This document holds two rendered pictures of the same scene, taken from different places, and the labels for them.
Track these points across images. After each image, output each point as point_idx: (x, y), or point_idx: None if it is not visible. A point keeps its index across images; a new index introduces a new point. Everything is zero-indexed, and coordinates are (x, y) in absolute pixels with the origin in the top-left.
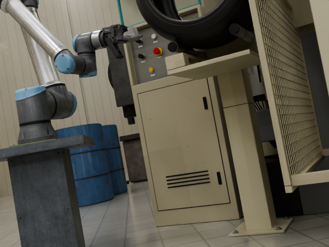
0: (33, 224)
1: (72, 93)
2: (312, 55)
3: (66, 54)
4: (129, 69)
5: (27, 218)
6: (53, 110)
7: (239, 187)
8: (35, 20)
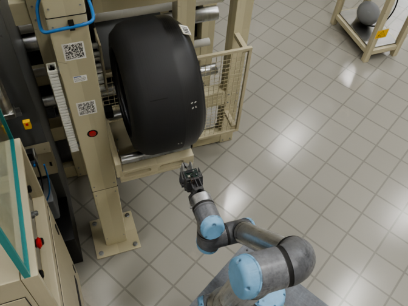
0: None
1: (203, 296)
2: (41, 111)
3: (248, 218)
4: (56, 302)
5: None
6: None
7: (124, 222)
8: (269, 231)
